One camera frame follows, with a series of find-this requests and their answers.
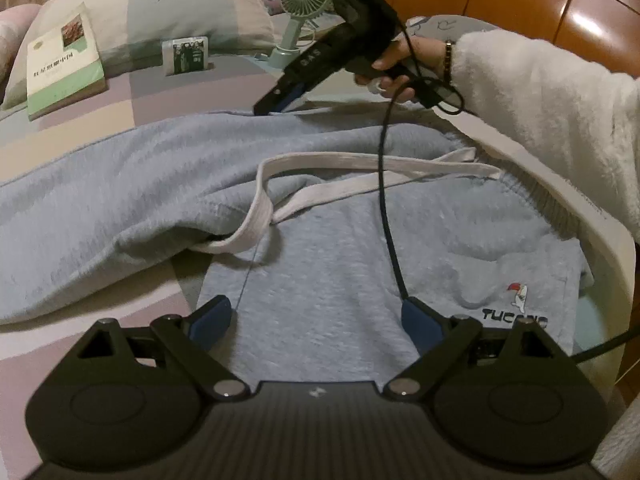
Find grey plush cushion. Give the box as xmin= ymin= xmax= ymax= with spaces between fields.
xmin=405 ymin=15 xmax=481 ymax=41

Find person's white fleece top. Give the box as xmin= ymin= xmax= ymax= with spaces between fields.
xmin=600 ymin=400 xmax=640 ymax=480

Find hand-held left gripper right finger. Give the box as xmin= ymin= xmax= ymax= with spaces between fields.
xmin=382 ymin=297 xmax=556 ymax=403

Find person's right hand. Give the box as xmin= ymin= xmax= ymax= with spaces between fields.
xmin=355 ymin=35 xmax=453 ymax=103

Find light blue sweatpants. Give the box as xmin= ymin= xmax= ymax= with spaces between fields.
xmin=0 ymin=105 xmax=596 ymax=396

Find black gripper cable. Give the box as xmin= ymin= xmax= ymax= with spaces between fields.
xmin=377 ymin=20 xmax=640 ymax=363

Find person's right forearm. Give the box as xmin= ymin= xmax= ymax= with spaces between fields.
xmin=440 ymin=30 xmax=640 ymax=246

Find bed with patchwork sheet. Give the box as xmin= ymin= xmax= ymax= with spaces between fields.
xmin=0 ymin=52 xmax=636 ymax=411

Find green and white book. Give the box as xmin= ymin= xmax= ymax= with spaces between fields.
xmin=26 ymin=1 xmax=108 ymax=121

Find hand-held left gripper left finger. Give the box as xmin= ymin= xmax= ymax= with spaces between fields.
xmin=77 ymin=295 xmax=251 ymax=403

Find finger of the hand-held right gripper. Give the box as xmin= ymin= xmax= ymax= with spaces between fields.
xmin=252 ymin=77 xmax=307 ymax=117

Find large striped pillow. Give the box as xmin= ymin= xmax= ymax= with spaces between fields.
xmin=2 ymin=0 xmax=283 ymax=111

